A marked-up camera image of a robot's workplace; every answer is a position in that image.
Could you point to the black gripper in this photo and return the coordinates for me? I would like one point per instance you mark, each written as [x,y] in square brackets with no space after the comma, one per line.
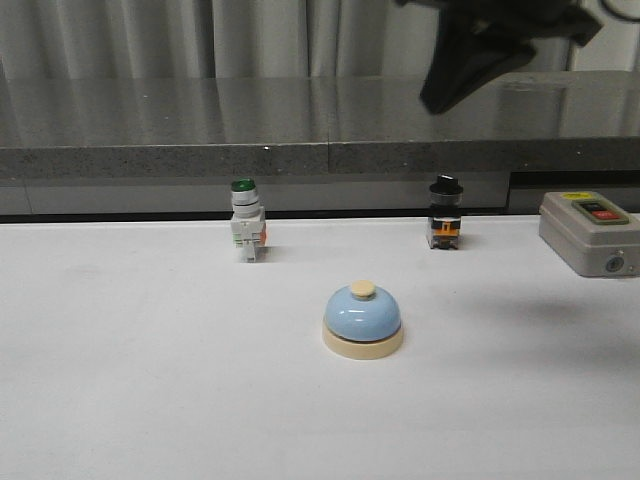
[461,64]

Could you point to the blue desk call bell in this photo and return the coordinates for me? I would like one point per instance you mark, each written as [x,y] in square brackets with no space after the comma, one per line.
[362,321]

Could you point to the grey granite counter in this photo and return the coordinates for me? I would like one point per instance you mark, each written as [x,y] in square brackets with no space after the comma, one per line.
[315,147]

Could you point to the grey curtain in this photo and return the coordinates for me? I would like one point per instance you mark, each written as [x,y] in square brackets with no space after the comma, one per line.
[203,39]

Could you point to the black rotary selector switch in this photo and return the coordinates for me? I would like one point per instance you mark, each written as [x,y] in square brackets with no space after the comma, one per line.
[444,220]

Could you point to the grey on-off switch box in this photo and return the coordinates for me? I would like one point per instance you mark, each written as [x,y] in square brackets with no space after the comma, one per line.
[593,235]

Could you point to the green pushbutton switch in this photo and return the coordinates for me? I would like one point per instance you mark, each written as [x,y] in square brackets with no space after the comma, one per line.
[248,222]

